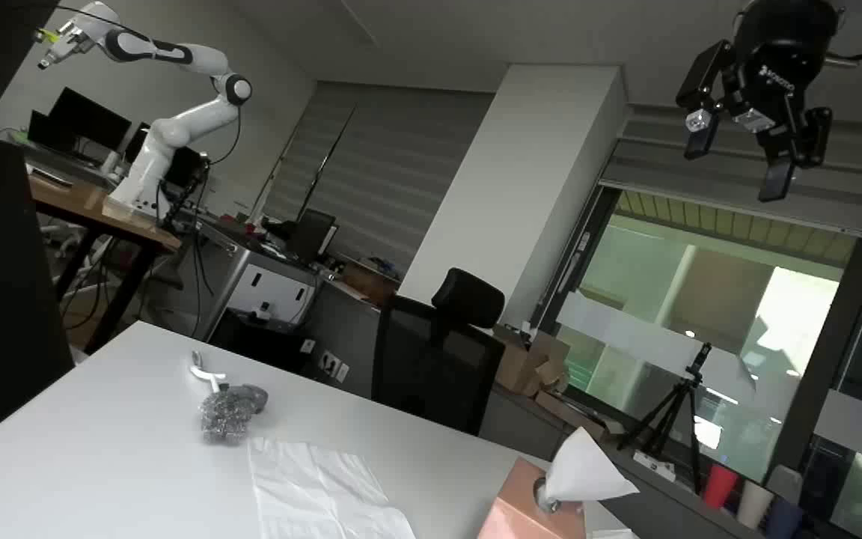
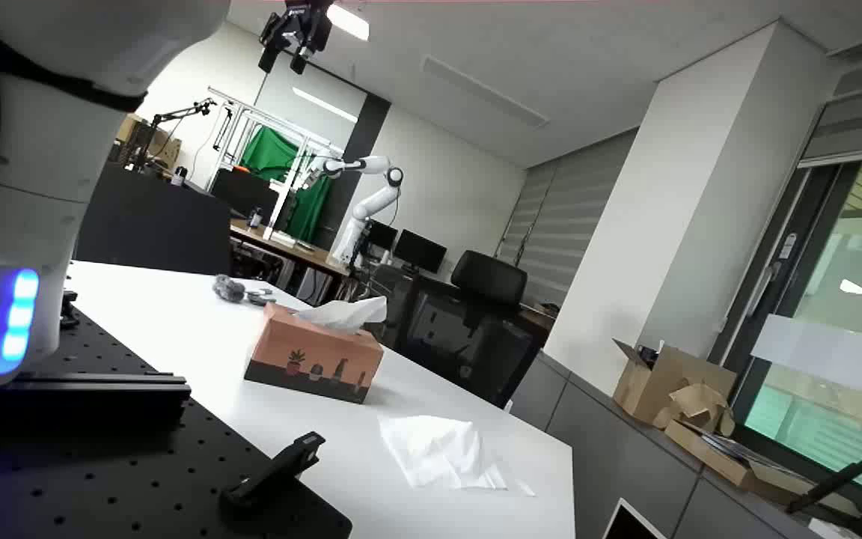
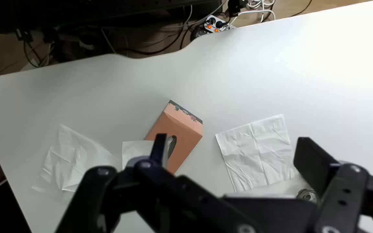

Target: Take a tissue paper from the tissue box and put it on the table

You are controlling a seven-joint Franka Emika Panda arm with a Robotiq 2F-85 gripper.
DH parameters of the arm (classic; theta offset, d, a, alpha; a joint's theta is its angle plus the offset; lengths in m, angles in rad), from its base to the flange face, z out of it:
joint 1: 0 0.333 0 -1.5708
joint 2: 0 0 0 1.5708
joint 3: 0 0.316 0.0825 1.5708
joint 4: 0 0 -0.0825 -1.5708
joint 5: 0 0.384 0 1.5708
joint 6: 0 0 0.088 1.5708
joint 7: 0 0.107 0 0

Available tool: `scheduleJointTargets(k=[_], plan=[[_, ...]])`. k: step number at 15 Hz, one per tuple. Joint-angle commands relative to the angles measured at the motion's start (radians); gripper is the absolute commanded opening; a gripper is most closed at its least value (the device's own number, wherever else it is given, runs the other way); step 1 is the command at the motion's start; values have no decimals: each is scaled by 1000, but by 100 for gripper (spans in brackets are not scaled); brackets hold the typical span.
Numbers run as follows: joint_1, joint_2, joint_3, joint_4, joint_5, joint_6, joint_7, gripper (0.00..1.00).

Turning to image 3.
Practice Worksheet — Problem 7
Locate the crumpled white tissue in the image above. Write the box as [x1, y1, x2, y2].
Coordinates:
[40, 123, 119, 194]

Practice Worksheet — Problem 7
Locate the black cable bundle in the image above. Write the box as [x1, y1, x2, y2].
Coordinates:
[14, 26, 110, 70]

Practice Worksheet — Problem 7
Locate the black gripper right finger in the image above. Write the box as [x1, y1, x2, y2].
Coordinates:
[292, 136, 373, 233]

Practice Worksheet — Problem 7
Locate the orange tissue box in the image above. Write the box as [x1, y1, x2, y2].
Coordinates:
[144, 99, 204, 176]

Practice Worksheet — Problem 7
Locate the white power strip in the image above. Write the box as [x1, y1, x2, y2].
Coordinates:
[202, 14, 232, 35]

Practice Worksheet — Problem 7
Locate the white crumpled cloth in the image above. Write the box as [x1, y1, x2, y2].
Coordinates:
[213, 112, 299, 194]

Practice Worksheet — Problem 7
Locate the white cable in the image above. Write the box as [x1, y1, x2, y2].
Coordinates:
[228, 0, 280, 26]

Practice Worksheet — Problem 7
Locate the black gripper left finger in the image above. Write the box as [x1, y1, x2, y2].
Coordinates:
[55, 133, 258, 233]

